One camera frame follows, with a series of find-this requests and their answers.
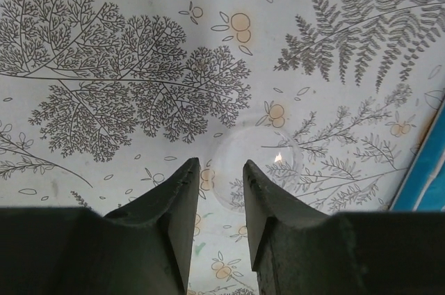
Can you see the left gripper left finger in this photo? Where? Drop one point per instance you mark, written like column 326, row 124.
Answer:
column 144, row 247

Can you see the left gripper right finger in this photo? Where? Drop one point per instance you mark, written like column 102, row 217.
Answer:
column 296, row 249

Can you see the clear plastic tube cap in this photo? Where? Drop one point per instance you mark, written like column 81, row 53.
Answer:
column 271, row 149

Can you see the blue racket cover bag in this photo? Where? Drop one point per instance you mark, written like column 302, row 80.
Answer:
column 423, row 187

